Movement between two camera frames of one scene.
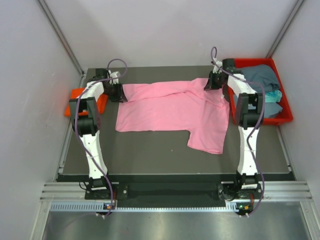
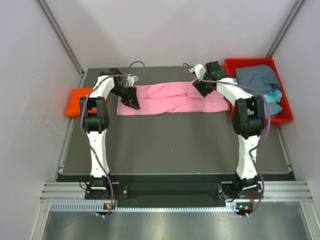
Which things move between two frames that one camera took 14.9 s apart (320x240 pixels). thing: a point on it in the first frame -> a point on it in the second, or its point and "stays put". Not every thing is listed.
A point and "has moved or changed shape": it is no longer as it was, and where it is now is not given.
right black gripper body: x=215 y=82 -> x=203 y=86
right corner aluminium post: x=285 y=28 stays put
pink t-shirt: x=182 y=106 has moved or changed shape
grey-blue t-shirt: x=266 y=76 stays put
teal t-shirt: x=274 y=96 stays put
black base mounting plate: x=173 y=191 stays put
